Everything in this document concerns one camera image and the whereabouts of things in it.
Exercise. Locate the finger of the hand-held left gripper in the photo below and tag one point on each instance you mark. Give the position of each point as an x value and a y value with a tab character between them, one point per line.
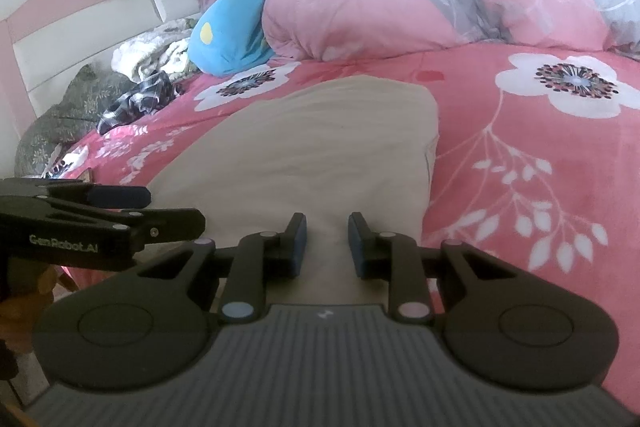
120	196
175	222

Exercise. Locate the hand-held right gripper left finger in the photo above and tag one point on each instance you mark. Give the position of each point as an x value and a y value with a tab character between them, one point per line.
300	243

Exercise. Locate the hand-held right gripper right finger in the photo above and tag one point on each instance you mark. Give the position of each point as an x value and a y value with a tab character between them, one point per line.
355	243

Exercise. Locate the pink and white headboard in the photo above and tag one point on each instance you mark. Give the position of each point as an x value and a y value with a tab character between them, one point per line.
75	32

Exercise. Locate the plaid shirt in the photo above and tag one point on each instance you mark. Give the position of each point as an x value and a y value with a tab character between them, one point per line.
140	99

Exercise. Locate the beige pants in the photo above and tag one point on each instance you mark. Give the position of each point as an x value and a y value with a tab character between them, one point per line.
310	147

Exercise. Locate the white fleece blanket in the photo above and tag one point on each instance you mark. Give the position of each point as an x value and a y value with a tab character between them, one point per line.
145	52

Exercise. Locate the person's left hand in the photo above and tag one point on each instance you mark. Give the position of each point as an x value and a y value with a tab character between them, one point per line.
30	302

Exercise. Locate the pink floral bed blanket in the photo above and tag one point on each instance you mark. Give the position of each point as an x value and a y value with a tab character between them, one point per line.
525	157

